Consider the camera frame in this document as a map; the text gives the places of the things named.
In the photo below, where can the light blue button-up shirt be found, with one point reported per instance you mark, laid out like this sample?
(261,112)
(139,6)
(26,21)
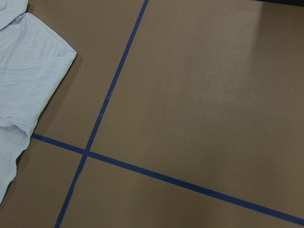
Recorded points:
(33,61)

